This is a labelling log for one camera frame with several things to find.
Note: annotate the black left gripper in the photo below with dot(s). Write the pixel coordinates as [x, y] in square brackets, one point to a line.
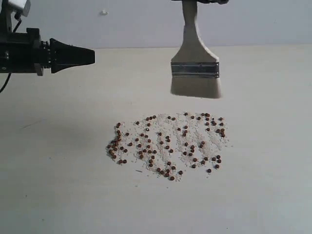
[56, 55]

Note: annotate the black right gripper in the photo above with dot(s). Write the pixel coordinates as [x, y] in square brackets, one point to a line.
[204, 1]

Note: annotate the white paint brush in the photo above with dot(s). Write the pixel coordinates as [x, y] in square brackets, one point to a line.
[195, 69]

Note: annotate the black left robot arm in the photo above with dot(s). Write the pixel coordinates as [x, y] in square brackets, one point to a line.
[26, 53]

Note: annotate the pile of rice and beans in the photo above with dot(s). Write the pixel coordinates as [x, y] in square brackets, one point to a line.
[169, 144]

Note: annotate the small white wall plug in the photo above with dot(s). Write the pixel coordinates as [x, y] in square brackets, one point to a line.
[103, 13]

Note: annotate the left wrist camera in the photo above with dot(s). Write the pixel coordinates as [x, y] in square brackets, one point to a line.
[19, 8]

